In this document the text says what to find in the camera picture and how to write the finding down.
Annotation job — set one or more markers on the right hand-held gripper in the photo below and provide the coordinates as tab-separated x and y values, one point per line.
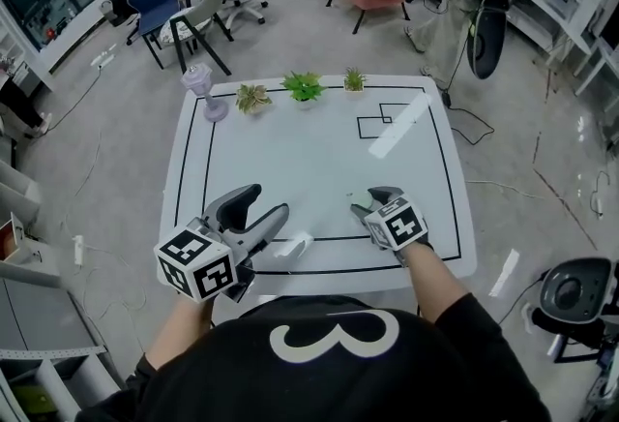
396	226

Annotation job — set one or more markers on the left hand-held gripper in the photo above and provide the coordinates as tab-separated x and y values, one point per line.
198	265

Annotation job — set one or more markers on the person's left forearm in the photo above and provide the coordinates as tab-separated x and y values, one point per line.
179	333

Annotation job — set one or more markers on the person's right forearm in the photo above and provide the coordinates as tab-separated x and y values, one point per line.
435	284

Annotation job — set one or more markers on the variegated potted plant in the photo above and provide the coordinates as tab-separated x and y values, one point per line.
252	98

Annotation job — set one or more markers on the small grassy potted plant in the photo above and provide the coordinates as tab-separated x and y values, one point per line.
354	81

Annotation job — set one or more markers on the leafy green potted plant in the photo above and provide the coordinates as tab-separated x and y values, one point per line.
303	88

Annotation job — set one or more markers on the person's black printed T-shirt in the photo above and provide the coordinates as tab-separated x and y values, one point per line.
242	386

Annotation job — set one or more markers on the white power strip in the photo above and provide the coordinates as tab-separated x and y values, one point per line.
78	250
104	61

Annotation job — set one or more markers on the black white backpack unit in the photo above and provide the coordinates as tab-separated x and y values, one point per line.
570	294
486	42

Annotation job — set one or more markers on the grey cabinet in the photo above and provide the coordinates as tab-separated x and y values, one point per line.
43	318

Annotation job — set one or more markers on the white cubby shelf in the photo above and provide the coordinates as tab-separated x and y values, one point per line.
19	190

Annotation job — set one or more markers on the wooden open box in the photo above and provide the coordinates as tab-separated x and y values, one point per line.
9	241

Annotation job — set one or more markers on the white metal shelf rack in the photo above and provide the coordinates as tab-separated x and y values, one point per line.
48	354

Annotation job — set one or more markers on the white waste bin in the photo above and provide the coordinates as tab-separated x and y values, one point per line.
107	9

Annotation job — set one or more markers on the white low cabinet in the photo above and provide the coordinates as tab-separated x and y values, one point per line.
72	30

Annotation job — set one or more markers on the white shelving unit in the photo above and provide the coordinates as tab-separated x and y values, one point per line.
561	6

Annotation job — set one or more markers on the white bookshelf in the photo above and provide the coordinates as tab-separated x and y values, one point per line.
9	47

